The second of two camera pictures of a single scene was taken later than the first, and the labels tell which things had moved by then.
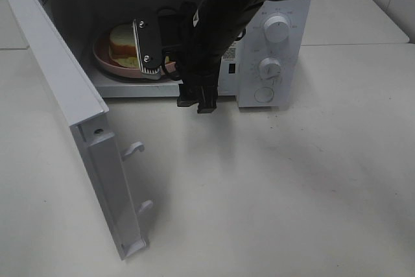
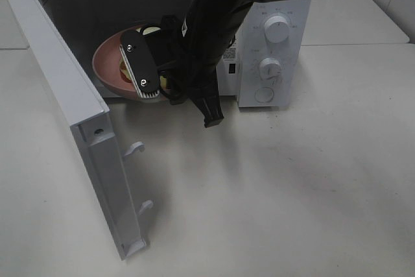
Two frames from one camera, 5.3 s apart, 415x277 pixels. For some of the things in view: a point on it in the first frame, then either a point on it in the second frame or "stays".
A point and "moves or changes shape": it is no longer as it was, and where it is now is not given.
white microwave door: [87, 115] stays
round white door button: [264, 95] stays
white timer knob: [269, 68] stays
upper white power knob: [277, 29] stays
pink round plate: [101, 54] moves or changes shape
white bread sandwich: [122, 46] -> [122, 65]
